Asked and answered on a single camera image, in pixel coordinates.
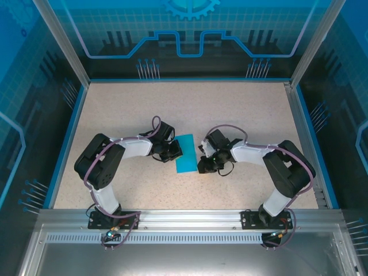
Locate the blue paper sheet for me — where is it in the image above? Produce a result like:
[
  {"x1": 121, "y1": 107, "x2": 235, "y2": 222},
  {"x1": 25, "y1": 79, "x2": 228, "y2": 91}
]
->
[{"x1": 174, "y1": 133, "x2": 200, "y2": 174}]

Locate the metal sheet tray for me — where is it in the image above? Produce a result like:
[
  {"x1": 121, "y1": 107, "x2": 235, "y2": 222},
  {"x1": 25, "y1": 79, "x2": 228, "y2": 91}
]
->
[{"x1": 17, "y1": 224, "x2": 365, "y2": 276}]

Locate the blue table edge strip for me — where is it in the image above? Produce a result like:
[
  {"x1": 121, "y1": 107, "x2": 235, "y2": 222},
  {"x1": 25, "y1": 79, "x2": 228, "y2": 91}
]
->
[
  {"x1": 296, "y1": 86, "x2": 340, "y2": 209},
  {"x1": 43, "y1": 85, "x2": 89, "y2": 209}
]

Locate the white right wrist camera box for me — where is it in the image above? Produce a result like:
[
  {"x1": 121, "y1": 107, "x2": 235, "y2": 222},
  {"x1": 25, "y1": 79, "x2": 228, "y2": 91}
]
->
[{"x1": 198, "y1": 139, "x2": 216, "y2": 158}]

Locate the black right gripper cable loop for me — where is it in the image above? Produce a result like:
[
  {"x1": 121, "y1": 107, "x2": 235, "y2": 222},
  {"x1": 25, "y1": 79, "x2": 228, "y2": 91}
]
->
[{"x1": 217, "y1": 165, "x2": 235, "y2": 177}]

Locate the aluminium side rail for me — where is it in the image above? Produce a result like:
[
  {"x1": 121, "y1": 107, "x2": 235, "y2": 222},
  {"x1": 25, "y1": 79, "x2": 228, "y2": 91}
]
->
[{"x1": 283, "y1": 82, "x2": 331, "y2": 209}]

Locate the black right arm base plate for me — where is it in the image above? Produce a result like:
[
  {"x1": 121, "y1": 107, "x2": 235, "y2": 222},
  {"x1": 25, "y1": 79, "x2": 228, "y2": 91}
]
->
[{"x1": 240, "y1": 209, "x2": 292, "y2": 230}]

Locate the aluminium frame beam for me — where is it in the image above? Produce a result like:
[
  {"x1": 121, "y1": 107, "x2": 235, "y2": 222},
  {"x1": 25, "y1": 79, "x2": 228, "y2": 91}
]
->
[{"x1": 37, "y1": 208, "x2": 344, "y2": 231}]

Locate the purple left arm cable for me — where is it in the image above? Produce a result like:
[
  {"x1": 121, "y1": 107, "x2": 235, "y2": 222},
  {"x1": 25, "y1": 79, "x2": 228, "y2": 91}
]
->
[{"x1": 83, "y1": 115, "x2": 162, "y2": 251}]

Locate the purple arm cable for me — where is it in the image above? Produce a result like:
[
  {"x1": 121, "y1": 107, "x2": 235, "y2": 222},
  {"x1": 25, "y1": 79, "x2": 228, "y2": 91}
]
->
[
  {"x1": 83, "y1": 115, "x2": 162, "y2": 251},
  {"x1": 205, "y1": 124, "x2": 314, "y2": 250}
]

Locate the slotted grey cable duct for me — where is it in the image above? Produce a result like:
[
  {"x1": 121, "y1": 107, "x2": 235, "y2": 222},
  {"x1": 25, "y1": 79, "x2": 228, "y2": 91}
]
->
[{"x1": 45, "y1": 233, "x2": 336, "y2": 244}]

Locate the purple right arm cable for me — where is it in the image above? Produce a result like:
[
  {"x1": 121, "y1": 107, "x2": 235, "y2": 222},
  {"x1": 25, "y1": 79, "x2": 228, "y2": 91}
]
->
[{"x1": 205, "y1": 124, "x2": 314, "y2": 250}]

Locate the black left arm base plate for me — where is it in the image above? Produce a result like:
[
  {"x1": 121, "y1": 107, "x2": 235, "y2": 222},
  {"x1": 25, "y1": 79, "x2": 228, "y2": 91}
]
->
[{"x1": 87, "y1": 210, "x2": 141, "y2": 230}]

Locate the printed blue enclosure panel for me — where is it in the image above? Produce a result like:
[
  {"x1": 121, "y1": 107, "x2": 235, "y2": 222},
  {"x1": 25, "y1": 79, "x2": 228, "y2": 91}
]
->
[
  {"x1": 0, "y1": 0, "x2": 84, "y2": 259},
  {"x1": 296, "y1": 0, "x2": 368, "y2": 259},
  {"x1": 47, "y1": 0, "x2": 321, "y2": 80}
]

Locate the aluminium enclosure post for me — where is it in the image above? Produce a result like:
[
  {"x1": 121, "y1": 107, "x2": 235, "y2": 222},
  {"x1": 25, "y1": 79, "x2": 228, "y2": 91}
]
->
[
  {"x1": 289, "y1": 0, "x2": 347, "y2": 87},
  {"x1": 31, "y1": 0, "x2": 92, "y2": 87}
]

